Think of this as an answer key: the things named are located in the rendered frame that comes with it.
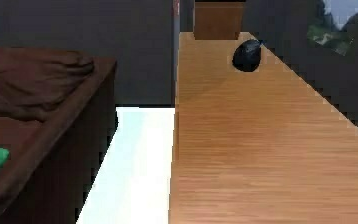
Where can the light wooden desk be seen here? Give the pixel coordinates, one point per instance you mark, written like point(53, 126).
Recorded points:
point(253, 150)

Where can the black computer mouse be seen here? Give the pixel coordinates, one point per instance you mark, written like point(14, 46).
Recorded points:
point(247, 56)

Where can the brown wooden box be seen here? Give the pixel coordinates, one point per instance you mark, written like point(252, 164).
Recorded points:
point(218, 20)

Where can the dark brown bed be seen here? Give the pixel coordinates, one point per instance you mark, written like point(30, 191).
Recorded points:
point(70, 140)

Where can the brown crumpled blanket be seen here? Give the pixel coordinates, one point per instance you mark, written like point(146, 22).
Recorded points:
point(30, 83)

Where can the framed landscape picture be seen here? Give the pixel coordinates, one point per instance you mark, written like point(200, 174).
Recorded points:
point(340, 23)

